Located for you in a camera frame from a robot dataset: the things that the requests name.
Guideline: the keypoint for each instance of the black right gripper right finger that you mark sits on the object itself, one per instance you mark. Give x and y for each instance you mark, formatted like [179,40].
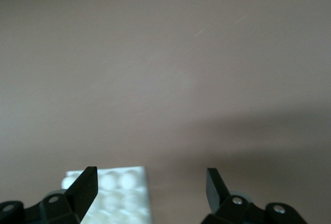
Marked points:
[219,203]

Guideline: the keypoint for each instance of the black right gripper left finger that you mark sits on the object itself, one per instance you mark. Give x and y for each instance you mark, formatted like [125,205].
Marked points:
[77,198]

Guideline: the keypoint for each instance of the white studded base plate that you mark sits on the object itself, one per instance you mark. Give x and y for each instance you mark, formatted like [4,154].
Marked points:
[121,182]

